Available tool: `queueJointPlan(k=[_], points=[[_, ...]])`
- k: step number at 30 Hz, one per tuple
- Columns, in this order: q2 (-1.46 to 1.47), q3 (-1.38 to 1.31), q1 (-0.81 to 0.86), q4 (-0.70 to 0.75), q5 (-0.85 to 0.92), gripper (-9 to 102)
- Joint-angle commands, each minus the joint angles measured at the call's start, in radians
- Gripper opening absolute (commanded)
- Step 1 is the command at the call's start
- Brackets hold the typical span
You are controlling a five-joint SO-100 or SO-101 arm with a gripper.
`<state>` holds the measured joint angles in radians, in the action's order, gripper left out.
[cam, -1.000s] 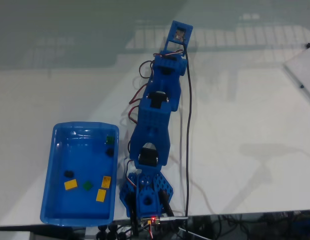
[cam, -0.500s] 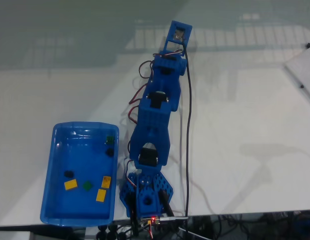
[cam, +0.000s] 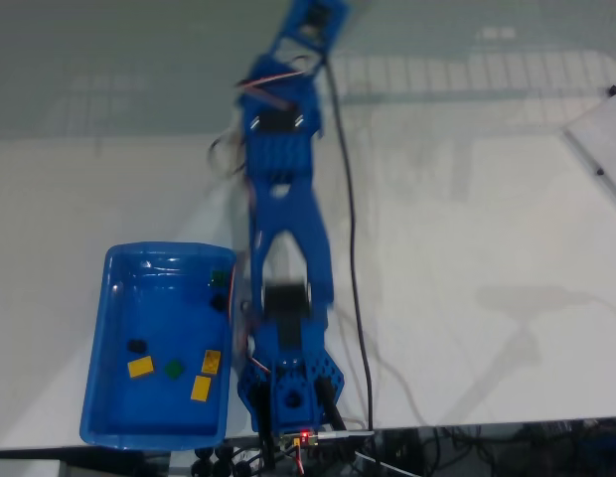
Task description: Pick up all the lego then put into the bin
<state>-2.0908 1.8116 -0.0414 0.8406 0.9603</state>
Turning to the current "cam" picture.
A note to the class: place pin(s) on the black round lego piece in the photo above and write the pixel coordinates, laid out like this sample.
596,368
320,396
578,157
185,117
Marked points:
218,301

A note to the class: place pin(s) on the black lego brick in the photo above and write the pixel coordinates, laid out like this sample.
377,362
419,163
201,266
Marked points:
136,346

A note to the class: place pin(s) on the dark green lego brick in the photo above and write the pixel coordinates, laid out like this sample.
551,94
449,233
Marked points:
219,278

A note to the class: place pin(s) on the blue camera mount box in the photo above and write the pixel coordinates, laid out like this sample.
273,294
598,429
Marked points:
293,22

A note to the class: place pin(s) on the blue plastic bin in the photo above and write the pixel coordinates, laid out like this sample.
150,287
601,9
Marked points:
154,412

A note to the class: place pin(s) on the white board panel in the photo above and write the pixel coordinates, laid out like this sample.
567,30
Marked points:
606,129

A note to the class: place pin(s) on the yellow flat lego brick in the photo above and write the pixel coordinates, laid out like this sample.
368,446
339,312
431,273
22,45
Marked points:
200,387

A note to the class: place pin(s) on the yellow studded lego brick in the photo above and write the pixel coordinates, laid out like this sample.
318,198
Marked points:
211,361

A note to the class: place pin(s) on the black table clamp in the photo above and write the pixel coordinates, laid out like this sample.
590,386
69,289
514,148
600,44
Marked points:
203,464
233,459

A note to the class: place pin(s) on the controller board with red LED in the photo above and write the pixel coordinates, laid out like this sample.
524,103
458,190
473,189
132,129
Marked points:
300,438

